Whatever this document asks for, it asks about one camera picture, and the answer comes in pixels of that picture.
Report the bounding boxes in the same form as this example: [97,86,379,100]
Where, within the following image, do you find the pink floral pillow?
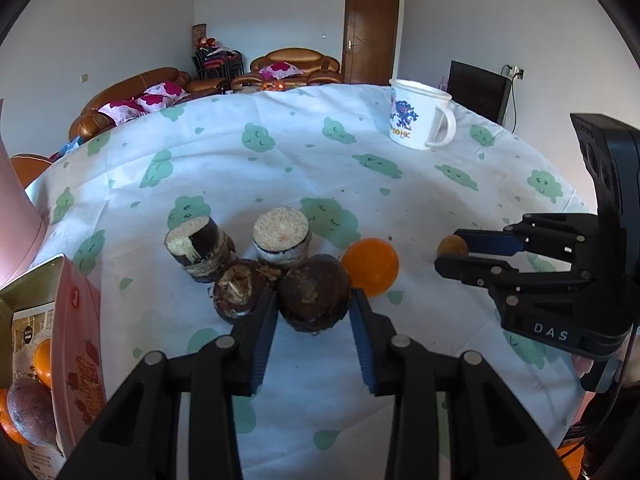
[135,81,190,112]
[263,61,304,82]
[97,100,148,123]

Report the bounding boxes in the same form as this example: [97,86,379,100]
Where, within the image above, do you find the orange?
[341,238,401,298]
[34,338,55,388]
[0,389,26,446]

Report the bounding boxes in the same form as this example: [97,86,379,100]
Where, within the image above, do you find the cut taro piece upright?
[252,207,312,268]

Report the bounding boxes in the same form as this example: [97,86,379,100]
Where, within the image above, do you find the pink metal tin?
[0,254,108,463]

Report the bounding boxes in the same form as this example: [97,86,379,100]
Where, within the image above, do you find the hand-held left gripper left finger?
[60,287,279,480]

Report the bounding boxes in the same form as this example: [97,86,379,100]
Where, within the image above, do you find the brown leather armchair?
[249,48,343,86]

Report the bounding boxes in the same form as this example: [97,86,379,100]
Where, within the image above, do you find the black television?
[446,60,512,126]

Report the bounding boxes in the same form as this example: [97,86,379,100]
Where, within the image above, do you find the white mug with blue print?
[388,79,457,152]

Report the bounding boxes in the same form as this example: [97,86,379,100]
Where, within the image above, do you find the printed paper sheet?
[9,302,68,478]

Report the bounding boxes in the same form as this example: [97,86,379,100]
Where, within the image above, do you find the long brown leather sofa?
[69,66,232,142]

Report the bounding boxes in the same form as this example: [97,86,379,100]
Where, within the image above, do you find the brown wooden chair back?
[9,154,53,188]

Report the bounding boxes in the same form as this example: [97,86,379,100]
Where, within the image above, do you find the small yellow fruit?
[436,236,469,260]

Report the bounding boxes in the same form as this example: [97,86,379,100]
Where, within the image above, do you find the dark brown round chunk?
[277,254,352,335]

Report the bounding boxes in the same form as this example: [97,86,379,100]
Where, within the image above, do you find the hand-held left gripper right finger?
[349,287,571,480]

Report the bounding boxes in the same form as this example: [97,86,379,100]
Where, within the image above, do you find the purple passion fruit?
[7,377,57,448]

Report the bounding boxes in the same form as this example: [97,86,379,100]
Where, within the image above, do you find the brown wooden door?
[342,0,401,86]

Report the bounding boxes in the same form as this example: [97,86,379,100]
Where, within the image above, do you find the white green cloud tablecloth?
[22,82,601,480]

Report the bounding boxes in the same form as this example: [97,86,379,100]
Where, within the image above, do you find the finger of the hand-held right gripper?
[452,212,626,267]
[434,255,601,311]

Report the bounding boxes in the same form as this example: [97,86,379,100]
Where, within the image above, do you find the person's right hand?
[571,352,596,380]

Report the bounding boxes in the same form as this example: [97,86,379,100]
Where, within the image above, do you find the wooden coffee table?
[231,80,301,95]

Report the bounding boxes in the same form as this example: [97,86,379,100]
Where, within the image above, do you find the stacked black chairs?
[192,46,246,83]

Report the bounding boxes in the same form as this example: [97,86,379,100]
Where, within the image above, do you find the pink electric kettle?
[0,130,48,291]

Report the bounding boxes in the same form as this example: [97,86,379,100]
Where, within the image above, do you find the dark brown chunk, broken top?
[212,259,277,322]

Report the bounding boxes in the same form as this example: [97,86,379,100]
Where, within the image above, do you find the cut taro piece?
[164,214,237,283]
[252,207,312,268]

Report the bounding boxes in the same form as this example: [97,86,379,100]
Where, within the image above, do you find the blue checkered cloth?
[50,136,86,161]

